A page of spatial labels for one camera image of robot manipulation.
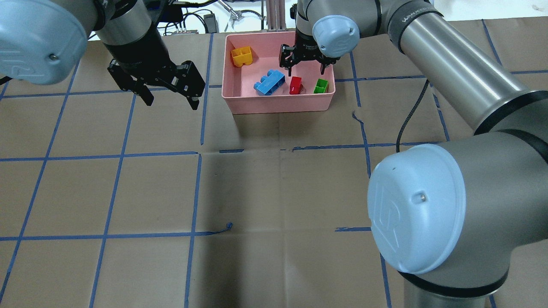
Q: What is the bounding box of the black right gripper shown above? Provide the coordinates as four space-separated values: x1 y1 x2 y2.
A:
279 30 339 74

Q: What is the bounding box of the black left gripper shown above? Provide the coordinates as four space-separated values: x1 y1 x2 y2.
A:
106 30 205 110

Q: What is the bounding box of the red toy block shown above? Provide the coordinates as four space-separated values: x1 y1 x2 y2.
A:
289 76 303 95

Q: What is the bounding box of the green toy block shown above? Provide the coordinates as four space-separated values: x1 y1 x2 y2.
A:
313 78 329 94

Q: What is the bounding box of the blue toy block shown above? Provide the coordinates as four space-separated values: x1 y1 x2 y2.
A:
253 69 286 96

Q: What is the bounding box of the yellow toy block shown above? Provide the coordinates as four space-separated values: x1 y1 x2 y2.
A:
230 46 254 68

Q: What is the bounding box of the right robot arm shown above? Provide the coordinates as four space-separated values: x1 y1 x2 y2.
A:
200 16 547 308

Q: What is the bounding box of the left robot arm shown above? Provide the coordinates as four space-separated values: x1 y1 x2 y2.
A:
0 0 206 110

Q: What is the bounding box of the pink plastic box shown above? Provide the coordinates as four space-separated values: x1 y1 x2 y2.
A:
222 31 336 114

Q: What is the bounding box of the black power adapter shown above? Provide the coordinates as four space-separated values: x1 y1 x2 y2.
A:
203 13 218 33

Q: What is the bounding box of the aluminium frame post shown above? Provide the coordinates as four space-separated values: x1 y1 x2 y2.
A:
262 0 286 33

